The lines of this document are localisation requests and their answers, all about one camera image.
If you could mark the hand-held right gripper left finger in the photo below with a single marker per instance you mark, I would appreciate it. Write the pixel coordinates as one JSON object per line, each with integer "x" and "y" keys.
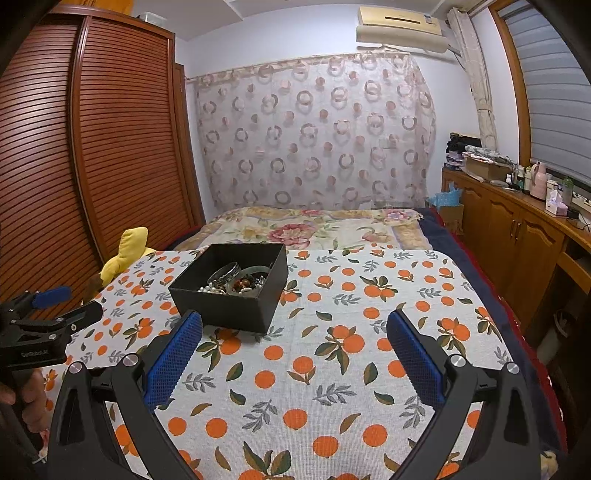
{"x": 173, "y": 360}

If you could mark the dark blue blanket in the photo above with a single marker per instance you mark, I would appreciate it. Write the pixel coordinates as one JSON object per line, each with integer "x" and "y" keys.
{"x": 485, "y": 286}

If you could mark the grey window blind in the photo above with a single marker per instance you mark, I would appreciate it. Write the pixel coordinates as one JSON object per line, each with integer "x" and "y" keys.
{"x": 554, "y": 83}

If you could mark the yellow plush toy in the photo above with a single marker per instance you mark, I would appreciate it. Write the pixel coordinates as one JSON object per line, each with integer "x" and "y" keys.
{"x": 127, "y": 249}

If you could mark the circle print sheer curtain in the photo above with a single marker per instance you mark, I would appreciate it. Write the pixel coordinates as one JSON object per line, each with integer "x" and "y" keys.
{"x": 314, "y": 138}

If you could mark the cardboard box with patterned cloth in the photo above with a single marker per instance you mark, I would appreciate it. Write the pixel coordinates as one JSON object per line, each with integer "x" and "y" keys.
{"x": 489, "y": 164}

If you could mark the beige wall air conditioner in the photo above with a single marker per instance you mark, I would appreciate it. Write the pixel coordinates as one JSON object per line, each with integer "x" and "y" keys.
{"x": 401, "y": 27}

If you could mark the person's left hand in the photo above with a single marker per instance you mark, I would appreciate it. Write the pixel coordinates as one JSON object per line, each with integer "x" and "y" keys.
{"x": 34, "y": 401}

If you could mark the small brown cardboard box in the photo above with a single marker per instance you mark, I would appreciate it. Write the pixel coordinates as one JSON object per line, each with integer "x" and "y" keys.
{"x": 451, "y": 217}

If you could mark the black jewelry box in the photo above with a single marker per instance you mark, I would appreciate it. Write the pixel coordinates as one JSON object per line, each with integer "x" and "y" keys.
{"x": 217, "y": 309}

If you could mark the beige tied window curtain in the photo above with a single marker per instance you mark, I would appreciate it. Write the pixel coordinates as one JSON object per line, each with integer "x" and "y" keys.
{"x": 475, "y": 69}

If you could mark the floral bedsheet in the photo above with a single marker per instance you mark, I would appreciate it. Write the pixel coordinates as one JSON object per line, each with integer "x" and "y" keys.
{"x": 314, "y": 228}

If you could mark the pale green jade bangle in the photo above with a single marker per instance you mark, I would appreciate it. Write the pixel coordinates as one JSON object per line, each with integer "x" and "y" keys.
{"x": 256, "y": 268}

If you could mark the blue tissue paper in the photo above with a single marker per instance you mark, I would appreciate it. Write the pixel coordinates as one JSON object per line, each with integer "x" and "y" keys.
{"x": 445, "y": 196}

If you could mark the pink thermos jug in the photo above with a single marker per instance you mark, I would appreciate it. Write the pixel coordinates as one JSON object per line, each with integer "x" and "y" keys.
{"x": 538, "y": 182}

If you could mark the clear storage box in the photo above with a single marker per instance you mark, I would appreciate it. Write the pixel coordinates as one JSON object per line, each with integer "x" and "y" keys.
{"x": 152, "y": 17}

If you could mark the wooden sideboard cabinet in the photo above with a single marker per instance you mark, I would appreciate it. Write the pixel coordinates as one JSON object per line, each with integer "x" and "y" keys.
{"x": 517, "y": 235}

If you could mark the carved silver bangle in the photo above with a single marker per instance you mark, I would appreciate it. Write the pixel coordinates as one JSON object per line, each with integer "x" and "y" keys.
{"x": 224, "y": 273}

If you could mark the pink tissue box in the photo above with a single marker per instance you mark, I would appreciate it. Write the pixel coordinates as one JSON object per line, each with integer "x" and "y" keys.
{"x": 557, "y": 204}

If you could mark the stack of folded clothes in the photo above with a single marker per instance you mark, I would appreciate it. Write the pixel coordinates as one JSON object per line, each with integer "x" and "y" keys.
{"x": 461, "y": 150}

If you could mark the person's left forearm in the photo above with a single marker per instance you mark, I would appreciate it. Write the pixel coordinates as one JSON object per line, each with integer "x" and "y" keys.
{"x": 11, "y": 447}

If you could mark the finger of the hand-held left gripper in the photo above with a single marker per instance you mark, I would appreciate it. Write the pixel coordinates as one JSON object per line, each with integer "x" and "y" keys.
{"x": 53, "y": 297}
{"x": 87, "y": 313}

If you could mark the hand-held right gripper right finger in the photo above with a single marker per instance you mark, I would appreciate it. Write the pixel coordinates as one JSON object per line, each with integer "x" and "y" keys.
{"x": 415, "y": 355}

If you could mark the orange fruit print tablecloth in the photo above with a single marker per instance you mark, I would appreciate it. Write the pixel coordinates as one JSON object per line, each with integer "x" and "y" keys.
{"x": 323, "y": 369}

